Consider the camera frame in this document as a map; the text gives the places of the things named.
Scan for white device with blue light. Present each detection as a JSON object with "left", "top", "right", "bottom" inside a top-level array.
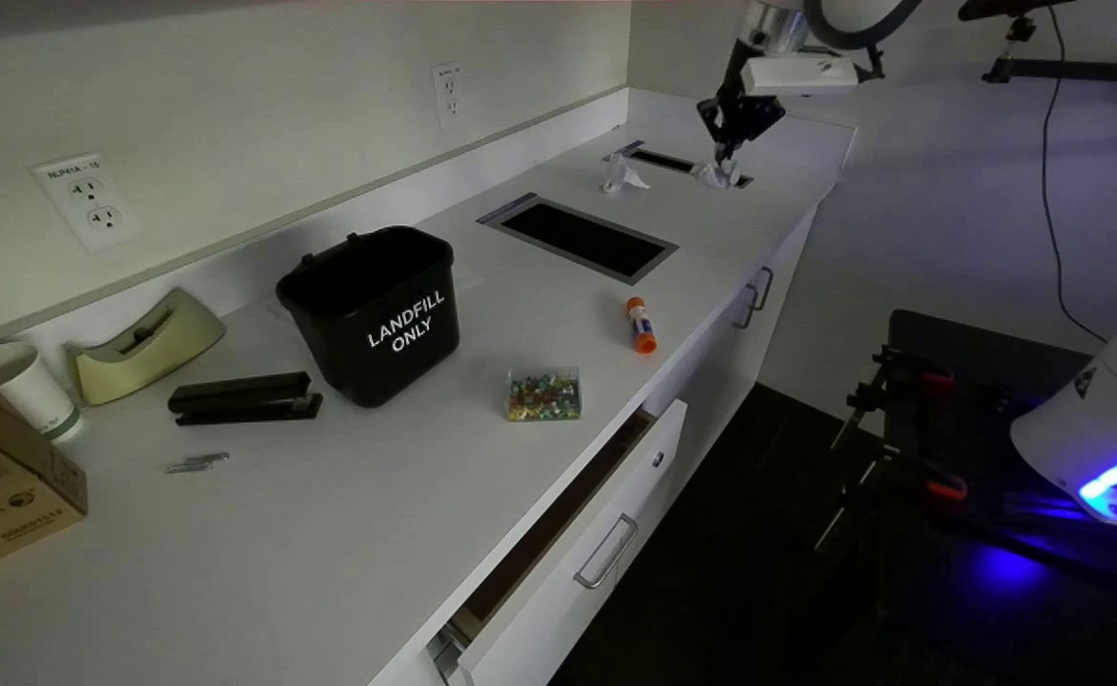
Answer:
[{"left": 1007, "top": 280, "right": 1117, "bottom": 524}]

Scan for open white drawer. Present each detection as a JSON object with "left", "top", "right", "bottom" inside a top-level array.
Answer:
[{"left": 423, "top": 396, "right": 692, "bottom": 686}]

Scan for brown cardboard box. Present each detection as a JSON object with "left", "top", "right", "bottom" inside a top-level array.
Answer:
[{"left": 0, "top": 396, "right": 91, "bottom": 590}]

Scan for white paper cup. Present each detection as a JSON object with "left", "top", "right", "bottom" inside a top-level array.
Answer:
[{"left": 0, "top": 334, "right": 78, "bottom": 447}]

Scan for thin dark floor cable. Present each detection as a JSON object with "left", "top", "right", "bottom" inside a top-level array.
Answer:
[{"left": 1036, "top": 0, "right": 1109, "bottom": 350}]

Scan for black clamp stand red grips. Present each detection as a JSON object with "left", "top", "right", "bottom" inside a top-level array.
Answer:
[{"left": 810, "top": 338, "right": 1011, "bottom": 551}]

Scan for white double wall outlet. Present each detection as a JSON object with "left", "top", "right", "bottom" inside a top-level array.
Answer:
[{"left": 30, "top": 150, "right": 138, "bottom": 251}]

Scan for small grey staple strip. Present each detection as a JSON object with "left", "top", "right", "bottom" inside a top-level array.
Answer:
[{"left": 158, "top": 448, "right": 232, "bottom": 480}]

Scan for beige tape dispenser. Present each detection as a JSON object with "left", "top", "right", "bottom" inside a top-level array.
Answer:
[{"left": 63, "top": 280, "right": 228, "bottom": 413}]

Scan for metal cabinet door handle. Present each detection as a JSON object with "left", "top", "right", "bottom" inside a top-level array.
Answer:
[
  {"left": 731, "top": 278, "right": 761, "bottom": 334},
  {"left": 745, "top": 264, "right": 778, "bottom": 319}
]

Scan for orange cap glue stick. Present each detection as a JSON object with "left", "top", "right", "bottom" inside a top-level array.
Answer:
[{"left": 616, "top": 293, "right": 659, "bottom": 358}]

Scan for black tripod stand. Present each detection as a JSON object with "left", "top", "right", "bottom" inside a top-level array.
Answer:
[{"left": 951, "top": 0, "right": 1117, "bottom": 105}]

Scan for black stapler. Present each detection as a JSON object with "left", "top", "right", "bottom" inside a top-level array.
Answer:
[{"left": 162, "top": 368, "right": 326, "bottom": 432}]

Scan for round ring light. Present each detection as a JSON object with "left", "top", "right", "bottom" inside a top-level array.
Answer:
[{"left": 796, "top": 0, "right": 928, "bottom": 58}]

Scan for black landfill only bin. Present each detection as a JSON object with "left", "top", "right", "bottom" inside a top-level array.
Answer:
[{"left": 275, "top": 226, "right": 466, "bottom": 413}]

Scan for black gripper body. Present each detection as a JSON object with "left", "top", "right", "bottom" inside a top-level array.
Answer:
[{"left": 692, "top": 84, "right": 787, "bottom": 151}]

